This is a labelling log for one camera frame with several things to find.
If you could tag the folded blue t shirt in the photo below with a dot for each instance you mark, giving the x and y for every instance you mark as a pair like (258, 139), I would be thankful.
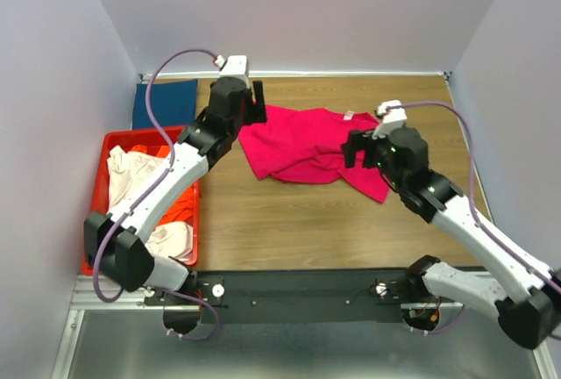
(173, 104)

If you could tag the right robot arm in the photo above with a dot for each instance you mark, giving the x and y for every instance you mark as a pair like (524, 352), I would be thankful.
(522, 294)

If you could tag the aluminium frame rail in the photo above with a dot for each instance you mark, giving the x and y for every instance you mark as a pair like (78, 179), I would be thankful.
(84, 299)

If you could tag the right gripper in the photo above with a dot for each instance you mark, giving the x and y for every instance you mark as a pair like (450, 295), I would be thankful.
(357, 141)

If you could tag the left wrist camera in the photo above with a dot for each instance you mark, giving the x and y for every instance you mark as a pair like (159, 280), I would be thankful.
(234, 66)

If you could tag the magenta t shirt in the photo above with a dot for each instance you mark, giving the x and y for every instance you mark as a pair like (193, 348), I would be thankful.
(306, 147)

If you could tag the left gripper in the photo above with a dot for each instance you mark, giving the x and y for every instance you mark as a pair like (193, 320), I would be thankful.
(258, 112)

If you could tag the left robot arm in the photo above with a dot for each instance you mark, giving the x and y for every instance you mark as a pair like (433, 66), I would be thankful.
(115, 242)

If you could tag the black mounting base plate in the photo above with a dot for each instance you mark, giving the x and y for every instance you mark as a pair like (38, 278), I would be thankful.
(301, 296)

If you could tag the orange t shirt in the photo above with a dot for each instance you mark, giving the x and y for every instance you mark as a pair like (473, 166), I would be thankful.
(142, 166)

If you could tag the pale pink t shirt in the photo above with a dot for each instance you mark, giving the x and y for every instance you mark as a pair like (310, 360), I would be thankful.
(168, 240)

